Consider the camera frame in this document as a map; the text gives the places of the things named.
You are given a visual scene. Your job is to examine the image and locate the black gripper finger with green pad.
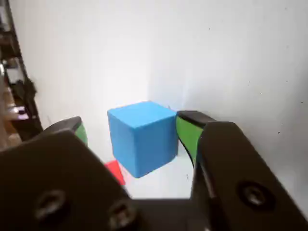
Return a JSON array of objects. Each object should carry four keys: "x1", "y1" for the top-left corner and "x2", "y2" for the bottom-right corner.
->
[
  {"x1": 0, "y1": 116, "x2": 142, "y2": 231},
  {"x1": 175, "y1": 110, "x2": 308, "y2": 231}
]

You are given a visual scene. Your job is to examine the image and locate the dark background office furniture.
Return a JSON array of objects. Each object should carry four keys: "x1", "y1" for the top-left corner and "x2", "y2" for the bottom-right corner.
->
[{"x1": 0, "y1": 0, "x2": 44, "y2": 145}]

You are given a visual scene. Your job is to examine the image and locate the red block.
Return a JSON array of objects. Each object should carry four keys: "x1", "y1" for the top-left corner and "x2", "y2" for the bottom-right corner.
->
[{"x1": 103, "y1": 160, "x2": 127, "y2": 185}]

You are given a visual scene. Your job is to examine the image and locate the blue cube block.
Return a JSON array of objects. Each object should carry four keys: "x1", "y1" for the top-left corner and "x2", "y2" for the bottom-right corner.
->
[{"x1": 107, "y1": 101, "x2": 179, "y2": 179}]

